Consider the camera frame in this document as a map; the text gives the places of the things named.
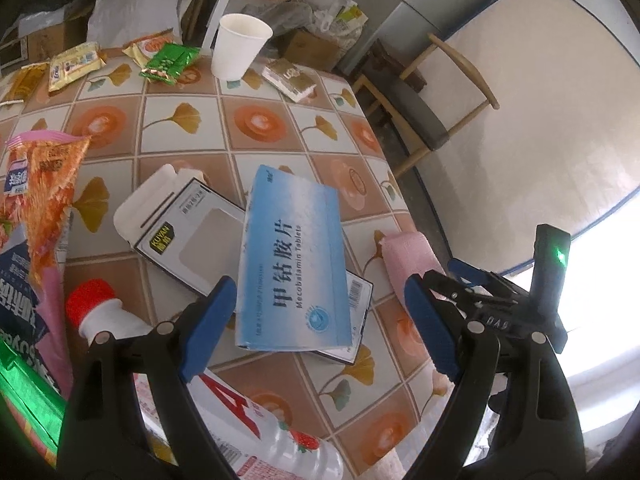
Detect white sack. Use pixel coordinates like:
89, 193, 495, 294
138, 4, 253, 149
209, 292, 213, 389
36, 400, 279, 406
87, 0, 187, 44

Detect pale yellow snack packet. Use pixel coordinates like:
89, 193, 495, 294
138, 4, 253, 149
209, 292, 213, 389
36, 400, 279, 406
48, 42, 107, 93

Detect black and white box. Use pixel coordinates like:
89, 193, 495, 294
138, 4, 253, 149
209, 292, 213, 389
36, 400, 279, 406
113, 163, 374, 366

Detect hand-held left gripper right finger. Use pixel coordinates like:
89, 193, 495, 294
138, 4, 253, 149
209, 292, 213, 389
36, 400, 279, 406
400, 275, 586, 480

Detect pink folded cloth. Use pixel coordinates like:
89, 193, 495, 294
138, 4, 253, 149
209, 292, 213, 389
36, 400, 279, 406
381, 232, 442, 307

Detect white paper cup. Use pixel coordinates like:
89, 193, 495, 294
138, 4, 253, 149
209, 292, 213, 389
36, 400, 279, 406
210, 13, 274, 81

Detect orange yellow snack packet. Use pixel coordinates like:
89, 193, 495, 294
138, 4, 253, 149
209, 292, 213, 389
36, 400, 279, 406
122, 35, 174, 69

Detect dark blue snack bag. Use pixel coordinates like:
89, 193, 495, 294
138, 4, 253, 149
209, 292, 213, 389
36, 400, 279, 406
0, 224, 53, 388

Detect grey plastic bag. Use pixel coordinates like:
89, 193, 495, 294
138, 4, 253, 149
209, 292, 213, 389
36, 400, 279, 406
244, 0, 322, 37

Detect blue medicine box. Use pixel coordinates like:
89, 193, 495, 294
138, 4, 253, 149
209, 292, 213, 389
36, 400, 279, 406
234, 163, 354, 354

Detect brown gold snack packet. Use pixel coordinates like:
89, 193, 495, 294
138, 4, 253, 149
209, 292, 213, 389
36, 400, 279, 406
7, 62, 51, 104

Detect small green snack packet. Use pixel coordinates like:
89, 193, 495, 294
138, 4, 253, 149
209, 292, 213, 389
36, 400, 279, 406
138, 42, 202, 86

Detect large orange pink snack bag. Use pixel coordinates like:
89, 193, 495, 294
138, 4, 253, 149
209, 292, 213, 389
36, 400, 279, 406
0, 130, 92, 396

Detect white plastic bags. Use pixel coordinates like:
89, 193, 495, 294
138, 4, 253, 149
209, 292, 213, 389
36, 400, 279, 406
312, 0, 369, 47

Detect white metal rack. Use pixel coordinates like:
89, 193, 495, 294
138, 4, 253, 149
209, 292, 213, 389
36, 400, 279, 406
202, 0, 252, 52

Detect large cardboard box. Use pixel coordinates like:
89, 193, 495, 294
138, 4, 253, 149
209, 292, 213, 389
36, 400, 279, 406
0, 0, 102, 67

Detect small cardboard box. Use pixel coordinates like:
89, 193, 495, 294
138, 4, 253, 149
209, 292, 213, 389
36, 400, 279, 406
281, 27, 342, 74

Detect gold cigarette box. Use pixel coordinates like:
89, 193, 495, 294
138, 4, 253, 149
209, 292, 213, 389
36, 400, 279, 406
262, 57, 319, 104

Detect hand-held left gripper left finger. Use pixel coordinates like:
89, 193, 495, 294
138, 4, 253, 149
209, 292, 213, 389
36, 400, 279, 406
57, 276, 238, 480

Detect wooden chair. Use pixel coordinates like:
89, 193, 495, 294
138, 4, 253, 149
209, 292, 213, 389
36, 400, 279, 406
352, 32, 501, 179

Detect large green snack bag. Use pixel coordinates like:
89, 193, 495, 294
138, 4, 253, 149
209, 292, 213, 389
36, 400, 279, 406
0, 335, 67, 467

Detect red cap plastic bottle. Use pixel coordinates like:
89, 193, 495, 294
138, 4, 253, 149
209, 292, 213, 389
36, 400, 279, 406
65, 280, 346, 480

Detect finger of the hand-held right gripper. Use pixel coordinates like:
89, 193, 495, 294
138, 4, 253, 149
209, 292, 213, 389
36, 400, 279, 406
446, 258, 501, 293

